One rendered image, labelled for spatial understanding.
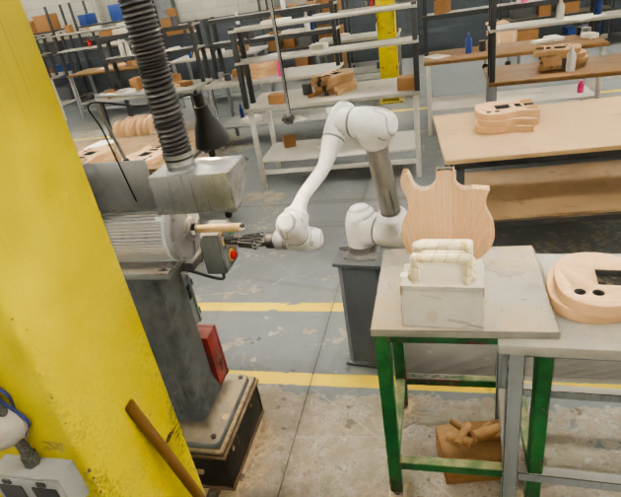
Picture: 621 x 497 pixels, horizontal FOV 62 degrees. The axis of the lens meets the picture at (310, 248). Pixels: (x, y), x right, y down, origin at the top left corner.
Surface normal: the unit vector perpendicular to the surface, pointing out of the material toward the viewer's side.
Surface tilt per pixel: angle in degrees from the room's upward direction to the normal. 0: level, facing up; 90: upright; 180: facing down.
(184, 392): 90
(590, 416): 0
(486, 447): 0
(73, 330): 90
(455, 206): 90
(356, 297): 90
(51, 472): 0
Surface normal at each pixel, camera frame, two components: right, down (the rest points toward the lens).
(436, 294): -0.26, 0.49
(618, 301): -0.15, -0.87
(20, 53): 0.97, -0.03
